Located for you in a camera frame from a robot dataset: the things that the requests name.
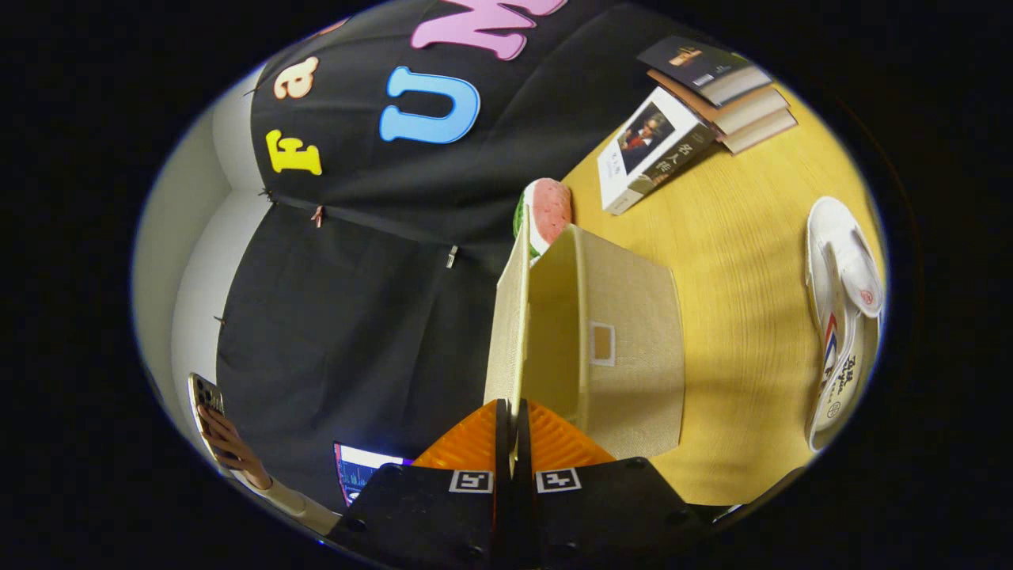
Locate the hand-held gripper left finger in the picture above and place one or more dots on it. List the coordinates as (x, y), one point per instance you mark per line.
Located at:
(443, 514)

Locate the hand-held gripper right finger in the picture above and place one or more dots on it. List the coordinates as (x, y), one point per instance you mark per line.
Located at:
(601, 514)

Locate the beige fabric storage box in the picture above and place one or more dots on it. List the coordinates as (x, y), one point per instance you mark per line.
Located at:
(625, 317)

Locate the white canvas shoe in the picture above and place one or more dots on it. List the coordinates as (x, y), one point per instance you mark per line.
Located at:
(839, 269)

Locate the laptop screen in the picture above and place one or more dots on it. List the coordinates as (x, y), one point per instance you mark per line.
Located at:
(364, 471)

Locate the black backdrop cloth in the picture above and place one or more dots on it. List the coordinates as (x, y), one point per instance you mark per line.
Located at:
(356, 317)

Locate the small metal clip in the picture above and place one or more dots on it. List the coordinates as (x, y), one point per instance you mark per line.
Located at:
(451, 256)

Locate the smartphone with dark case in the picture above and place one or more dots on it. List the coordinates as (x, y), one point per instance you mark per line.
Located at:
(207, 396)

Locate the watermelon slice plush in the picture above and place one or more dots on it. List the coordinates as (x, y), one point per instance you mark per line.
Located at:
(550, 210)

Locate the small pink clip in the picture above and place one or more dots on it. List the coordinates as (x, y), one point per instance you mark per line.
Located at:
(316, 216)

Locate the white book with portrait cover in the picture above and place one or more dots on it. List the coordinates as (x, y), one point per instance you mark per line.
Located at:
(641, 150)

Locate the thick brown cover book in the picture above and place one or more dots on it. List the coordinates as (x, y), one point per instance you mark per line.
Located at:
(752, 111)
(764, 133)

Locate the black cover book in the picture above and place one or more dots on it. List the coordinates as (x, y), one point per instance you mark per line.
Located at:
(688, 63)

